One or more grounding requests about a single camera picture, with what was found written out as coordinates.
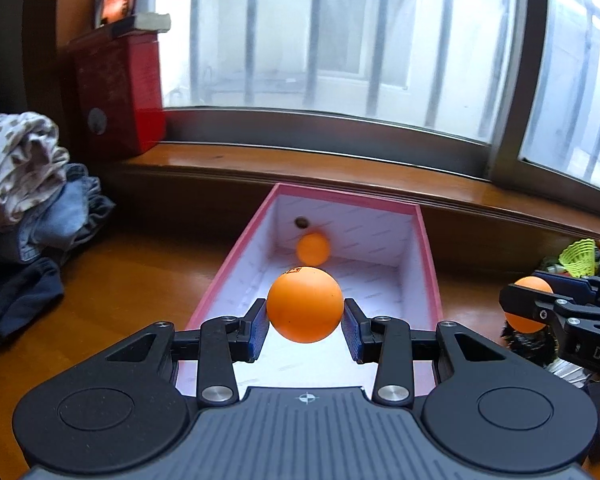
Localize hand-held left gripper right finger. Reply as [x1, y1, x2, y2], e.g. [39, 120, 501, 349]
[344, 297, 503, 407]

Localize folded blue jeans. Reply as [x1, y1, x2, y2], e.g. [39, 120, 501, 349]
[0, 162, 116, 266]

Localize wooden window sill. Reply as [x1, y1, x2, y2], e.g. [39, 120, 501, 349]
[105, 142, 600, 241]

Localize grey window frame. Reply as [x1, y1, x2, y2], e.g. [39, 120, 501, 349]
[55, 0, 600, 196]

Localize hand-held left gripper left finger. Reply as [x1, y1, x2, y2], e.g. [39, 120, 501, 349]
[105, 299, 271, 408]

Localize black feather shuttlecock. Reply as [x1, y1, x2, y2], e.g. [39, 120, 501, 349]
[502, 322, 561, 366]

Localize red cardboard box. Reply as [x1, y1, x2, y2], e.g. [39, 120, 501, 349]
[70, 30, 167, 158]

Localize yellow plastic shuttlecock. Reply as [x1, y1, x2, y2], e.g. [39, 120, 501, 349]
[559, 239, 597, 278]

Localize pink cardboard box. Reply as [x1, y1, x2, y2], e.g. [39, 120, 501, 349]
[172, 183, 443, 401]

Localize white patterned folded cloth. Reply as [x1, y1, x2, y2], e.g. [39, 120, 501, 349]
[0, 111, 70, 233]

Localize grey book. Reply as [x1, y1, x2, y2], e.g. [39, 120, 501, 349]
[112, 12, 172, 38]

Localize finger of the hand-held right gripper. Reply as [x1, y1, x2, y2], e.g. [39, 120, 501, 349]
[499, 284, 600, 328]
[532, 274, 600, 308]

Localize dark navy folded cloth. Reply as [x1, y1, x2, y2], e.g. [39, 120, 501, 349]
[0, 257, 65, 351]

